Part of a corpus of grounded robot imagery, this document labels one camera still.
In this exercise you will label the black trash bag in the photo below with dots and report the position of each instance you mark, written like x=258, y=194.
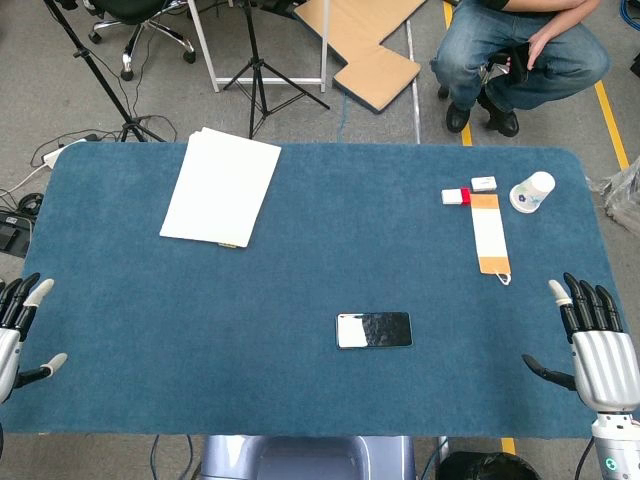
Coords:
x=487, y=466

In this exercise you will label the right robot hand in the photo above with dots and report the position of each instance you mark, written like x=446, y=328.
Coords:
x=600, y=360

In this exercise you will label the white metal frame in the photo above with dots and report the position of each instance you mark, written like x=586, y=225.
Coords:
x=260, y=75

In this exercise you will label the white power strip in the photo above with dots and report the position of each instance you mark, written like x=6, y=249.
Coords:
x=60, y=154

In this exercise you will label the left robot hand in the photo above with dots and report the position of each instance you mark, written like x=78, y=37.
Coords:
x=11, y=320

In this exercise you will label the black floor device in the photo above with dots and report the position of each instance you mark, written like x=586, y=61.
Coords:
x=12, y=234

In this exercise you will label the blue table mat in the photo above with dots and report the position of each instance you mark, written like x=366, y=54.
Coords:
x=320, y=300

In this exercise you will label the light blue smartphone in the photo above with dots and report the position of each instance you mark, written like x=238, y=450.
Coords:
x=374, y=330

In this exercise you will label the white paper cup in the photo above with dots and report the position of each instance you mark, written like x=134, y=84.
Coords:
x=532, y=191

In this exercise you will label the white paper stack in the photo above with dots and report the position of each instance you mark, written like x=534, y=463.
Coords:
x=220, y=187

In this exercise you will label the tan foam board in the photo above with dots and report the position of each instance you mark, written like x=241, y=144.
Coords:
x=365, y=45

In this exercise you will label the small white box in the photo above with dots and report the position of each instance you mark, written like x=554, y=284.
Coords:
x=484, y=183

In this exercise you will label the black tripod stand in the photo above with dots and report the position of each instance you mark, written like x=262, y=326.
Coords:
x=260, y=70
x=95, y=75

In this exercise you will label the white box with red end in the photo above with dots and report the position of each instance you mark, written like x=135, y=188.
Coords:
x=455, y=196

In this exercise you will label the clear plastic bag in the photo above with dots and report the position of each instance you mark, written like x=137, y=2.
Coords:
x=620, y=192

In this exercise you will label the seated person in jeans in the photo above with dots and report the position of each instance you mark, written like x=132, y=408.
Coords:
x=520, y=55

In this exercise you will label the robot torso base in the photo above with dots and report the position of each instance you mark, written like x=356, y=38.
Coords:
x=307, y=457

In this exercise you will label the black office chair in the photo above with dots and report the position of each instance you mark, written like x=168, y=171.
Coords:
x=142, y=30

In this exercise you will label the orange and white packet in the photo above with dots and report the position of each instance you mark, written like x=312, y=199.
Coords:
x=490, y=235

